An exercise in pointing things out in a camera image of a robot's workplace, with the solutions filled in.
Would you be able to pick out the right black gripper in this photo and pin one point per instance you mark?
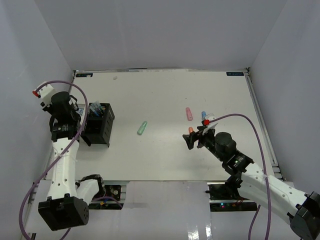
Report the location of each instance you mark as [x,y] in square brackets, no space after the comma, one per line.
[193,136]

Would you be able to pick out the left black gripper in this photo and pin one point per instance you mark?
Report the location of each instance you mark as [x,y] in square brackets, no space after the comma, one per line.
[54,116]

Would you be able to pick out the white blue round jar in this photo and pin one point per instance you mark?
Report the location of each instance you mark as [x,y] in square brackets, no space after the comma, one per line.
[80,112]

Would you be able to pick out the blue correction tape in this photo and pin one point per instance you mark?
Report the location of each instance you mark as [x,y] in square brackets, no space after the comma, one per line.
[203,115]

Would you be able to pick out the green correction tape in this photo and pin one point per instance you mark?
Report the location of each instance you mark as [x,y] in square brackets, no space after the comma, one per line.
[142,128]

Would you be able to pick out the purple ink pen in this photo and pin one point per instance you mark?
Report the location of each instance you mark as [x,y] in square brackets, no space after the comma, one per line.
[95,107]

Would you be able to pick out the blue ink pen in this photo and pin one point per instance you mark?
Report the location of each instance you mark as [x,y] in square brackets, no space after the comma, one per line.
[98,105]

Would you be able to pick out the green ink pen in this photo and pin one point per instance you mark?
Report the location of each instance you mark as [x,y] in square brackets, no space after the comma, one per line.
[102,110]

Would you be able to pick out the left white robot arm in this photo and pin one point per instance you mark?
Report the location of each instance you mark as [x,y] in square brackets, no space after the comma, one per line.
[67,202]

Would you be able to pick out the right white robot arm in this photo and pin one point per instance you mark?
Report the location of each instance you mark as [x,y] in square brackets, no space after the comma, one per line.
[300,210]

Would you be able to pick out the pink correction tape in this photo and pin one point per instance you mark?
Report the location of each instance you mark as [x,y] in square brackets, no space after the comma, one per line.
[188,114]

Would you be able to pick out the black slotted organizer box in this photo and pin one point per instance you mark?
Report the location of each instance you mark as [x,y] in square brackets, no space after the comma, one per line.
[98,129]

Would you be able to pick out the left dark table label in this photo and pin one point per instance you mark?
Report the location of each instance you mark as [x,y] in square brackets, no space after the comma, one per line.
[84,75]

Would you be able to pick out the dark blue table label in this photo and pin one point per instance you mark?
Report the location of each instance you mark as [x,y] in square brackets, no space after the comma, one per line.
[234,74]

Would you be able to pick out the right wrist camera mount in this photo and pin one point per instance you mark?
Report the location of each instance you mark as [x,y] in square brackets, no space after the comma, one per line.
[208,123]

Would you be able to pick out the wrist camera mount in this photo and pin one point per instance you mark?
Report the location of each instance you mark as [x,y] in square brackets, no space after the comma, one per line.
[45,94]
[208,123]

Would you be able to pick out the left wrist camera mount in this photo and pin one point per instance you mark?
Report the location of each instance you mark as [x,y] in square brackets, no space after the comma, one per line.
[45,94]

